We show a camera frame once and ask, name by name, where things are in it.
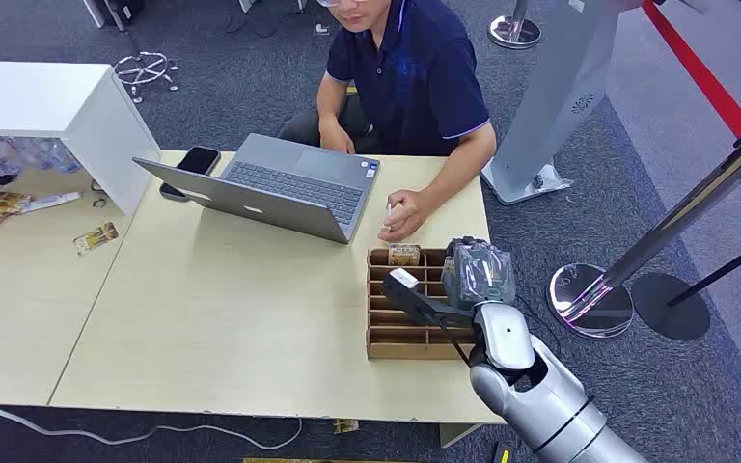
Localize person's right hand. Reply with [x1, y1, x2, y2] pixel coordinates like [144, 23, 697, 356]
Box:
[318, 121, 356, 156]

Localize person's left hand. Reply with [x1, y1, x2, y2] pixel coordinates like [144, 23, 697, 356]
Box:
[377, 189, 436, 244]

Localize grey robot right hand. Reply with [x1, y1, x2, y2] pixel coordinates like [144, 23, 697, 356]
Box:
[440, 236, 517, 313]

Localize brown wooden card organizer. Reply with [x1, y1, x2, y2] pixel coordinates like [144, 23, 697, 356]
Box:
[366, 247, 478, 361]

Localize brown hotel card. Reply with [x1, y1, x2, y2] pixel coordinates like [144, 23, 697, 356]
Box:
[387, 243, 423, 267]

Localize person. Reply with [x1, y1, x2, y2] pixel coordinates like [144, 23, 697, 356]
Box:
[276, 0, 498, 244]

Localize single brown card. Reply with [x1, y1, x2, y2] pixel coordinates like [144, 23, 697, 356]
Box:
[72, 221, 120, 257]

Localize grey laptop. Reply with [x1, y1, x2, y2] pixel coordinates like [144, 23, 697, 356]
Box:
[131, 132, 381, 245]

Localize black smartphone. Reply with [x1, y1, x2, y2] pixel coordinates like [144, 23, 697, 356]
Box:
[158, 146, 222, 204]

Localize table leg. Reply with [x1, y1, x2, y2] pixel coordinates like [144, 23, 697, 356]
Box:
[439, 422, 483, 449]

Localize grey kiosk stand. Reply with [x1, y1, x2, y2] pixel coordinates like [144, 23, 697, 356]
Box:
[480, 0, 621, 206]

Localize chrome chair base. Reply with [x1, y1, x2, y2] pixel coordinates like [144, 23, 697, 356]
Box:
[112, 50, 180, 105]

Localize chrome stanchion base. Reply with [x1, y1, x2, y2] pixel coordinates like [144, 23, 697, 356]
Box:
[487, 0, 543, 50]

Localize red barrier belt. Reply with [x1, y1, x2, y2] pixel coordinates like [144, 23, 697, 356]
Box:
[641, 0, 741, 212]

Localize white shelf unit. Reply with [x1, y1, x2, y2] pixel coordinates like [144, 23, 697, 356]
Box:
[0, 60, 162, 217]

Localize clear plastic bottles pack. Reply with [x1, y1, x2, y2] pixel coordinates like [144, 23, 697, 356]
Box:
[0, 135, 83, 177]

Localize black floor cable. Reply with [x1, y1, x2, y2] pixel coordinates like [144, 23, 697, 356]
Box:
[224, 0, 301, 39]

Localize black stanchion post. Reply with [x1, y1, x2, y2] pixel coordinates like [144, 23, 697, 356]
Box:
[631, 230, 741, 341]

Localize chrome stanchion post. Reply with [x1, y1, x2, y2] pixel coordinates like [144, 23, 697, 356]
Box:
[547, 121, 741, 340]

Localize white floor cable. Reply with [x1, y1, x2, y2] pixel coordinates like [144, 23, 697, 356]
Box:
[0, 383, 305, 451]

